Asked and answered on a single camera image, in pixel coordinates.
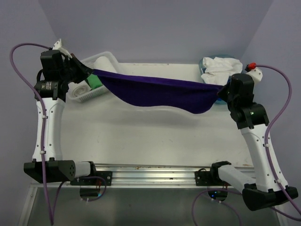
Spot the purple towel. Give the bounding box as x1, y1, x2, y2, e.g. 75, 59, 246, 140
93, 69, 223, 114

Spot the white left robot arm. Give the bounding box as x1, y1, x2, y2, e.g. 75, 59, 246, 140
24, 48, 98, 185

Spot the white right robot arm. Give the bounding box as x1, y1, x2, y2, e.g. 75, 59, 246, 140
209, 73, 298, 211

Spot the teal plastic bin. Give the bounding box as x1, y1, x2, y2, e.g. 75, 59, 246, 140
198, 55, 243, 106

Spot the white plastic basket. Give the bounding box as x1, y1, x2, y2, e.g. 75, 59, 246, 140
66, 51, 126, 103

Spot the green rolled towel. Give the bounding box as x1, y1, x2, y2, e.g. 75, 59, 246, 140
87, 74, 103, 90

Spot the large white rolled towel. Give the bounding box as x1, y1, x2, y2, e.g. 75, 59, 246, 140
68, 81, 91, 97

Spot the white crumpled towel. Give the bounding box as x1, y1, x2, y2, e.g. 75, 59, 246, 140
200, 56, 243, 85

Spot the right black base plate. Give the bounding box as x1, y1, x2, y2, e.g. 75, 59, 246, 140
194, 168, 230, 186

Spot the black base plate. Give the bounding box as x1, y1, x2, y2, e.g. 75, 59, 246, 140
194, 168, 230, 186
70, 171, 113, 186

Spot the aluminium rail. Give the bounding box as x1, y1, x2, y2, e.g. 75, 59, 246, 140
30, 164, 259, 189

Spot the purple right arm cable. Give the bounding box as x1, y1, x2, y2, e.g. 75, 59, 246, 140
191, 63, 301, 226

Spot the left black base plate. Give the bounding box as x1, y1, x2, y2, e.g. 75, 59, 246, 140
70, 171, 113, 186

